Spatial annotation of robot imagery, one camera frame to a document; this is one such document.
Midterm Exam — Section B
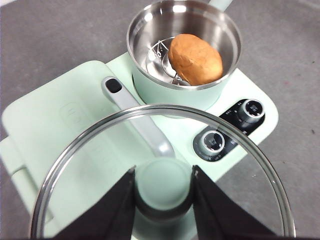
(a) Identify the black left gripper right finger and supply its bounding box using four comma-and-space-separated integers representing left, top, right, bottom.
191, 164, 282, 240

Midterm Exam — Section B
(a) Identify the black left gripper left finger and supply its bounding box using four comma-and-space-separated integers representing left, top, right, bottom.
53, 166, 138, 240

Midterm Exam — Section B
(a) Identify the glass pot lid mint knob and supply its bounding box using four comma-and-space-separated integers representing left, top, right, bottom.
29, 103, 298, 240

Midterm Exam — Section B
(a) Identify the brown potato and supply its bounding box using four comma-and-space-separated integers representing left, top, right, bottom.
167, 33, 224, 86

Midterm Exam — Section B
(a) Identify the mint green steamer pot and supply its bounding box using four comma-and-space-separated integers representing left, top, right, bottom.
126, 0, 243, 113

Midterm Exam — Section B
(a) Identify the silver control knob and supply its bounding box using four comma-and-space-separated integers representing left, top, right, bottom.
200, 130, 226, 154
243, 98, 266, 119

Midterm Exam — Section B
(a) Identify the mint green breakfast maker base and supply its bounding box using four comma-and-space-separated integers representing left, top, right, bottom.
0, 53, 280, 240

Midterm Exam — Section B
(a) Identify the mint griddle lid silver handle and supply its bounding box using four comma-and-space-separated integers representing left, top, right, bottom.
1, 60, 176, 226

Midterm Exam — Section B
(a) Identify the steel wire steaming rack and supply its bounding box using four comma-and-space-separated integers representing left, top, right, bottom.
144, 38, 194, 88

